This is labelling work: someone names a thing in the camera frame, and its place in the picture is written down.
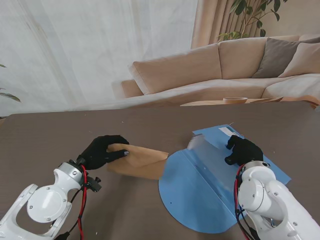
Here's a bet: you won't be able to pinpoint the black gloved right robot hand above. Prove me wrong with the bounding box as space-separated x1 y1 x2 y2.
224 134 264 167

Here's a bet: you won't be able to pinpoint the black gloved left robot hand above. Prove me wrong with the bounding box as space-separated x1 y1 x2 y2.
76 134 131 172

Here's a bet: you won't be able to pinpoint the brown kraft paper envelope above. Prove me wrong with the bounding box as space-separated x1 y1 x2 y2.
106 142 169 181

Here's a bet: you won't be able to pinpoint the blue plastic file folder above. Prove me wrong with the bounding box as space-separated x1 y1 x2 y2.
158 124 292 235

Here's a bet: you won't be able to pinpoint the round wooden bowl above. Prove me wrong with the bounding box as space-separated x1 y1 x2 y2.
223 96 248 105

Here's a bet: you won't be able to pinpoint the low wooden coffee table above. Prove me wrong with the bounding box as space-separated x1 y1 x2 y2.
179 96 285 107

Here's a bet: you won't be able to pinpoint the grey sofa cushion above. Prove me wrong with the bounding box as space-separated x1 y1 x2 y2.
251 36 320 79

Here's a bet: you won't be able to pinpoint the white sheer curtain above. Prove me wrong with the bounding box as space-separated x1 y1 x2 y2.
0 0 199 118

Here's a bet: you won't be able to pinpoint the beige fabric sofa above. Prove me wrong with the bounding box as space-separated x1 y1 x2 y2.
121 34 320 107

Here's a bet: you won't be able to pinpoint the beige sofa cushion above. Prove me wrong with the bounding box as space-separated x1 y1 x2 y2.
277 42 320 78

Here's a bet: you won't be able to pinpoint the small green plant leaves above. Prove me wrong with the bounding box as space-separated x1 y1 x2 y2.
0 63 22 120

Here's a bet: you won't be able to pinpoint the beige pleated curtain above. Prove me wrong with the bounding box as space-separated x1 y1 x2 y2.
191 0 251 50

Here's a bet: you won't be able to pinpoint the tall green leafy houseplant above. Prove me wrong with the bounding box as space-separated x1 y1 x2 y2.
216 0 288 43

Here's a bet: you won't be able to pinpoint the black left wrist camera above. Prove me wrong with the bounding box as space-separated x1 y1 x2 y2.
86 176 103 194

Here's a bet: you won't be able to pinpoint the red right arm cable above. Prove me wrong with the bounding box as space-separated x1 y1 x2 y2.
233 164 254 240

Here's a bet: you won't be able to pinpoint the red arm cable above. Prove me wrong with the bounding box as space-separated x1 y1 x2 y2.
233 164 254 240
77 164 89 240

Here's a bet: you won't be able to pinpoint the red left arm cable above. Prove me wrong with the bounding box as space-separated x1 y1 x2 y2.
77 164 89 240

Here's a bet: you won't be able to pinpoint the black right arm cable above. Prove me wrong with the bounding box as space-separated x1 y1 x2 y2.
236 212 256 240

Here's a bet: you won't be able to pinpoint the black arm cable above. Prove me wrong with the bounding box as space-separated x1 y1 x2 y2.
56 187 85 240
236 212 256 240

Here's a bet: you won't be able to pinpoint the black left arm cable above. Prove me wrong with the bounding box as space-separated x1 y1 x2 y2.
56 187 85 240

